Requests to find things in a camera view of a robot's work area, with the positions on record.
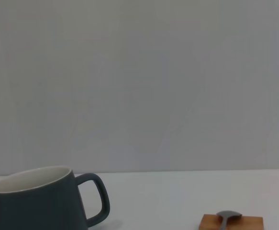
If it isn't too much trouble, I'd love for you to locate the wooden rest block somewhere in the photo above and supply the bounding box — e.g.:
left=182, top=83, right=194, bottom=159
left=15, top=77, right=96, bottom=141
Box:
left=198, top=214, right=264, bottom=230

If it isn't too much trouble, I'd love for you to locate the grey ceramic coffee cup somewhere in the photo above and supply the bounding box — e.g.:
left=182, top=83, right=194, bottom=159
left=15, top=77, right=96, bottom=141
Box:
left=0, top=165, right=111, bottom=230

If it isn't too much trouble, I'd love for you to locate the blue handled metal spoon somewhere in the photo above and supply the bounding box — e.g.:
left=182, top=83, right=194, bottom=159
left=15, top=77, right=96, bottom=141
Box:
left=216, top=210, right=243, bottom=230

